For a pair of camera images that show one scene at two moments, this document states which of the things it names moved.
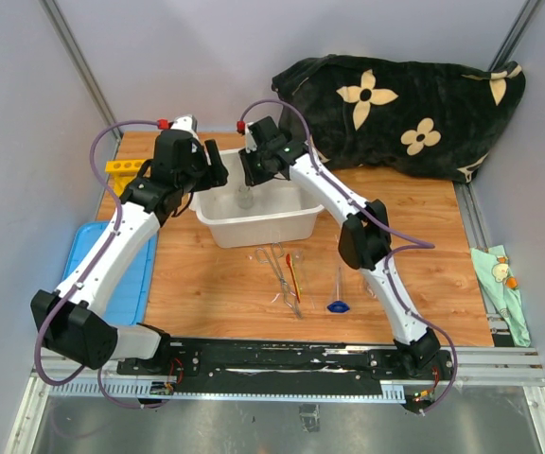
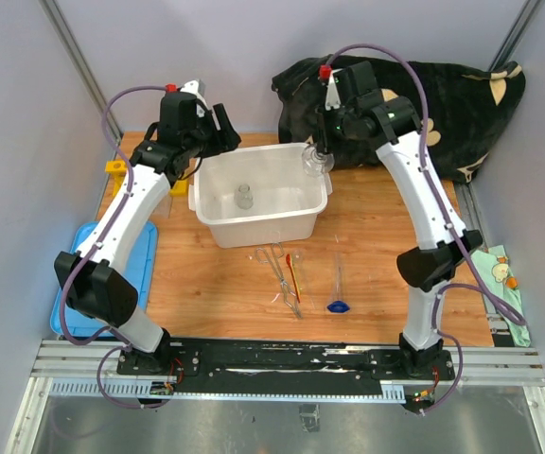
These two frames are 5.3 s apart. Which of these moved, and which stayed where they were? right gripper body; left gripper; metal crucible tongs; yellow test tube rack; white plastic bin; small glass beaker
Moved: left gripper; right gripper body
Stayed: metal crucible tongs; yellow test tube rack; small glass beaker; white plastic bin
